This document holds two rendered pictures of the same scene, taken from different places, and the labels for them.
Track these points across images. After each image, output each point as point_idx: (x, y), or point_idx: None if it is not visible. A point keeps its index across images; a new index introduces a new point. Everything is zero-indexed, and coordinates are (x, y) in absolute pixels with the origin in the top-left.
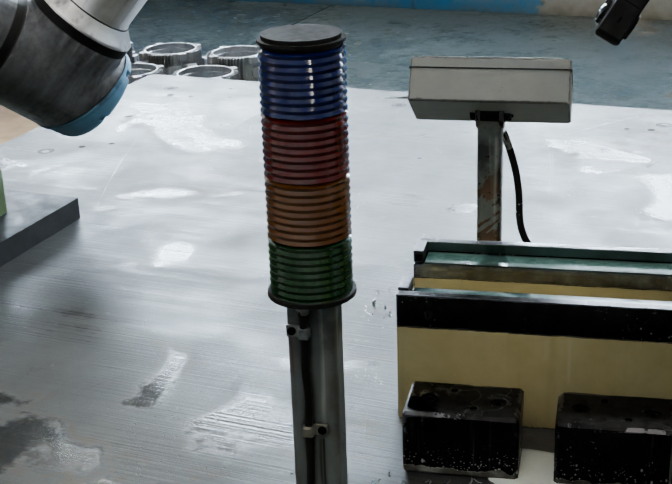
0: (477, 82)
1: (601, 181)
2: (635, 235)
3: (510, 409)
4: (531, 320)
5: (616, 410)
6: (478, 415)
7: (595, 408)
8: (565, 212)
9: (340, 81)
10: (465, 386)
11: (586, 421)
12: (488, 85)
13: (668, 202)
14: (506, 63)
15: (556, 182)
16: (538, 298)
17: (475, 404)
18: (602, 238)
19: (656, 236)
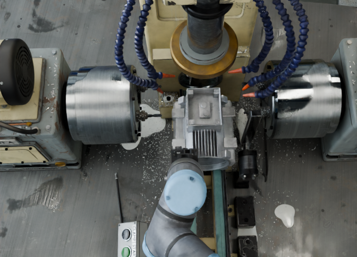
0: (143, 256)
1: (17, 228)
2: (78, 212)
3: (251, 238)
4: (230, 232)
5: (245, 211)
6: (256, 246)
7: (245, 216)
8: (55, 240)
9: None
10: (240, 251)
11: (252, 217)
12: (143, 252)
13: (41, 200)
14: (137, 245)
15: (18, 246)
16: (226, 230)
17: (250, 247)
18: (82, 224)
19: (78, 205)
